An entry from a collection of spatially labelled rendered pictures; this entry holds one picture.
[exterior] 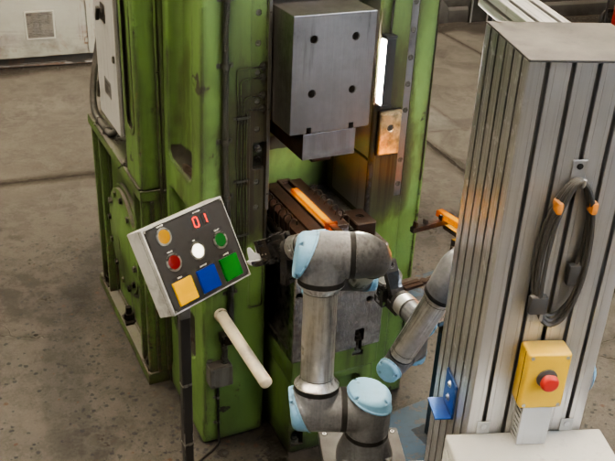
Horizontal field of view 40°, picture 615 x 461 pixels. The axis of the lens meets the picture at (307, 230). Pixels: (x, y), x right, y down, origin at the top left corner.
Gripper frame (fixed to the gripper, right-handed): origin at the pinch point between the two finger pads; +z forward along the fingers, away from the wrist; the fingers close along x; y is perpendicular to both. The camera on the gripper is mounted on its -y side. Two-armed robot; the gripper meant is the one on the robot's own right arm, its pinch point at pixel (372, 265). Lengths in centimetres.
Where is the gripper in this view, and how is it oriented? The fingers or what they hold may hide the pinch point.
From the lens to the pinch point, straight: 283.3
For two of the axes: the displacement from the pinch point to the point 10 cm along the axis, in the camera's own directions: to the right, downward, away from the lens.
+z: -4.3, -4.4, 7.9
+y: -0.4, 8.8, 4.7
